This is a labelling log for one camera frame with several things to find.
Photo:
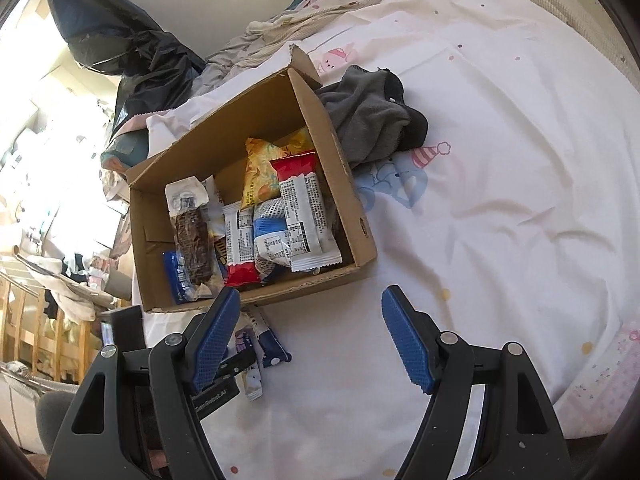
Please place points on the yellow snack packet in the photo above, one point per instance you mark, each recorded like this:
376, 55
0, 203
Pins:
262, 170

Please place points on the dark grey cloth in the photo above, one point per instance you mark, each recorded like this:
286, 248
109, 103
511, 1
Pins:
52, 415

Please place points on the white and purple snack packet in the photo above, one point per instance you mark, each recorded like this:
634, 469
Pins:
250, 380

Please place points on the white printed bed sheet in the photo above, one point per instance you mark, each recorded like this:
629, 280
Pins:
500, 185

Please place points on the teal cushion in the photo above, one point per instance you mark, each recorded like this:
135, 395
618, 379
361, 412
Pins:
125, 152

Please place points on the small white red-end snack packet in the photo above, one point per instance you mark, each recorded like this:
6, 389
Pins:
239, 245

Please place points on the chocolate bar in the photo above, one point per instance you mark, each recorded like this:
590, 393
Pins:
192, 240

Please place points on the brown cardboard box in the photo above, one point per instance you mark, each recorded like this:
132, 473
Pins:
265, 110

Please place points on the white and blue snack packet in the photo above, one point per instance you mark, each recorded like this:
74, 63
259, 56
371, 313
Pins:
270, 245

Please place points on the black plastic bag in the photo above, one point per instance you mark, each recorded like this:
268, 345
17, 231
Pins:
125, 45

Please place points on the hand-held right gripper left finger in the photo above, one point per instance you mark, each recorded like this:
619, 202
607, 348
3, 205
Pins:
215, 340

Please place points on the dark blue snack packet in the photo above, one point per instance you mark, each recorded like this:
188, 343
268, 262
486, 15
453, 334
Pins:
272, 342

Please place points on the pink patterned blanket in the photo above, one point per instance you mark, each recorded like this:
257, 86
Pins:
605, 385

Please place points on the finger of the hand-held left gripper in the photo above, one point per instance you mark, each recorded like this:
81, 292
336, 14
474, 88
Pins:
235, 362

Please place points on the grey trash bin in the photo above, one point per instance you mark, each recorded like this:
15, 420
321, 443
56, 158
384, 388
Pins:
117, 284

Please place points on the white hanging clothes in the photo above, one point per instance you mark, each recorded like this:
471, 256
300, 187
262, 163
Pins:
70, 295

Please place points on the beige knitted blanket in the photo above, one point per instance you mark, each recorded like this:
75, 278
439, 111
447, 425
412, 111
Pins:
300, 20

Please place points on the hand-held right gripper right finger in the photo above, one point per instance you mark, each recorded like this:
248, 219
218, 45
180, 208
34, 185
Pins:
407, 340

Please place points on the large white red-end snack packet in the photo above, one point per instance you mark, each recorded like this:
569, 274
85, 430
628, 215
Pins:
305, 215

